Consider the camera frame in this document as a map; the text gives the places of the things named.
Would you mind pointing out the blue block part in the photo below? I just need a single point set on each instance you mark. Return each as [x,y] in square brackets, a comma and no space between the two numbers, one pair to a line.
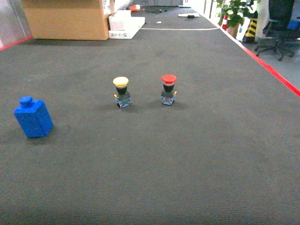
[33,117]

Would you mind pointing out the white flat box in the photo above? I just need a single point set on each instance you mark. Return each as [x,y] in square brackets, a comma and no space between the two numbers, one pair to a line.
[133,25]

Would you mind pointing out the white small box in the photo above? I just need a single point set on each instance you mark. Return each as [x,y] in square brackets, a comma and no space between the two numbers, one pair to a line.
[120,20]

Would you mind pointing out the orange fallen cone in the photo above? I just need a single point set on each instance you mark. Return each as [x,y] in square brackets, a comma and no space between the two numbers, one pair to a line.
[135,8]

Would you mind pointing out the red white traffic cone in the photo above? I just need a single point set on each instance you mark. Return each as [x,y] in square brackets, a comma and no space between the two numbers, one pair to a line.
[224,22]

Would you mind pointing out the potted green plant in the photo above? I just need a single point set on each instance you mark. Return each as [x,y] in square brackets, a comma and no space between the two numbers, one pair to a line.
[236,12]

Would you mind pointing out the large cardboard box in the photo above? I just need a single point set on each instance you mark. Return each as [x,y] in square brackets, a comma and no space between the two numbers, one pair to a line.
[69,19]

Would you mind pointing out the black office chair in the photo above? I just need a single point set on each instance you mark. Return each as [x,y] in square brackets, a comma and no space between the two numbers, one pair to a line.
[279,27]

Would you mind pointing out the red push button switch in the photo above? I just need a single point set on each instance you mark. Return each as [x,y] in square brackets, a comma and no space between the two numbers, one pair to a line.
[168,94]

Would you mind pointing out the yellow push button switch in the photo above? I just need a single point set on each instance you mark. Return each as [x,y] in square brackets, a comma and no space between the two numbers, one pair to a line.
[122,96]

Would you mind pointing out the yellow black striped post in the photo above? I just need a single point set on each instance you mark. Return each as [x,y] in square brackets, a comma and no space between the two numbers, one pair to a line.
[249,36]

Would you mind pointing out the red conveyor side rail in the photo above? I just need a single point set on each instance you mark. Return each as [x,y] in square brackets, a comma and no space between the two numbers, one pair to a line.
[269,68]

